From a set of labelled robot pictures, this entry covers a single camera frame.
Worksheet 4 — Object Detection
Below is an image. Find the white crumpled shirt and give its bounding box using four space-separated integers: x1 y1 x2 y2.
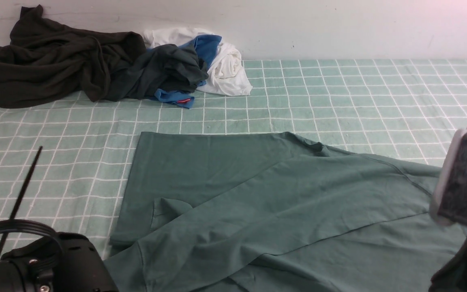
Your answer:
144 27 253 96

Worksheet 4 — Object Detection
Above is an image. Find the dark green crumpled garment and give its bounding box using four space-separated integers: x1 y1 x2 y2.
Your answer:
103 44 209 101

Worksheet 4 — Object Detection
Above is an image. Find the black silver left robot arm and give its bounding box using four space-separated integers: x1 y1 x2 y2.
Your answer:
0 232 118 292

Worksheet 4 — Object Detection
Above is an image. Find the black camera cable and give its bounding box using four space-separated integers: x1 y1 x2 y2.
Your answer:
0 146 64 276

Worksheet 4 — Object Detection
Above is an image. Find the dark olive crumpled garment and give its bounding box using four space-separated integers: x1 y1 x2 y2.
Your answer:
0 5 146 109

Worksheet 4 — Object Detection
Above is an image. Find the green checkered table cloth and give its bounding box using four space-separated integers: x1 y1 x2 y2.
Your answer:
0 59 467 264

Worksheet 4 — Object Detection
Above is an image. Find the green long-sleeved shirt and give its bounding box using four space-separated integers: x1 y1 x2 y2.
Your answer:
105 132 466 292

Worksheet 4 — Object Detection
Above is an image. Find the blue crumpled garment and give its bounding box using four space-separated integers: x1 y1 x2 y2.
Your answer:
150 34 222 109

